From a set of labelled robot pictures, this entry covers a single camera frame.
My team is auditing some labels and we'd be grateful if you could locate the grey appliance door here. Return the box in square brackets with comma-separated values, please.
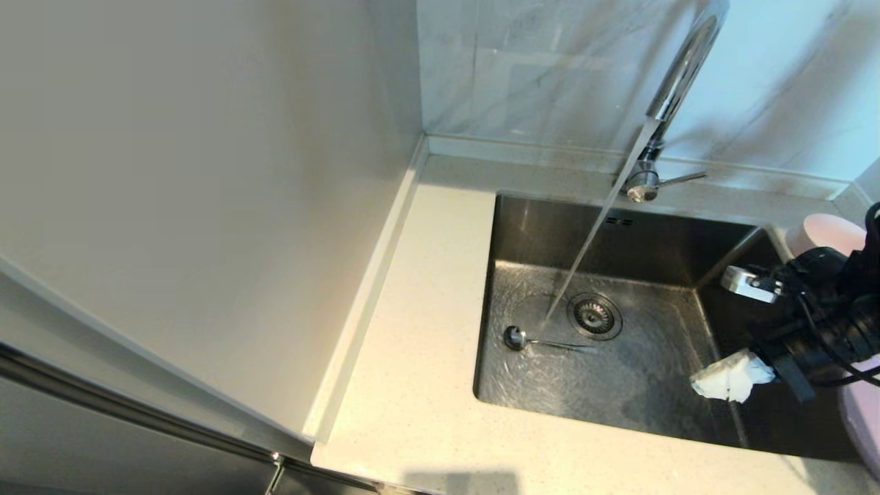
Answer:
[0, 261, 386, 495]

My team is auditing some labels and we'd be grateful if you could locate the stainless steel sink basin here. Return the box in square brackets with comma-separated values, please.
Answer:
[473, 192, 860, 463]

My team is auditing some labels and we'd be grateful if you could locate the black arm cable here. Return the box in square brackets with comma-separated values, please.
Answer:
[797, 289, 880, 387]

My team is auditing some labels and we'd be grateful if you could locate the pink plastic bowl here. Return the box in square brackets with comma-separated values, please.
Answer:
[786, 213, 868, 261]

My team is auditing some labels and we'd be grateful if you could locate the lilac plastic plate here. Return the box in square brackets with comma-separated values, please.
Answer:
[839, 357, 880, 482]

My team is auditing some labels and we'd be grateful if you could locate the metal spoon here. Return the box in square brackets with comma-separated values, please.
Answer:
[503, 325, 597, 355]

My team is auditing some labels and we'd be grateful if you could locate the chrome gooseneck faucet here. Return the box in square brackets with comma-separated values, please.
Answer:
[622, 0, 733, 204]

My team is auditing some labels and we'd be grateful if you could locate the white cabinet side panel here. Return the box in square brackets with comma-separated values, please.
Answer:
[0, 0, 424, 461]

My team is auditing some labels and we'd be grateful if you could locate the round metal drain strainer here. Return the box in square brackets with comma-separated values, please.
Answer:
[567, 293, 624, 342]

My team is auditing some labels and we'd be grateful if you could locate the chrome appliance handle rail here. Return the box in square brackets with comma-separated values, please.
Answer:
[0, 346, 286, 467]

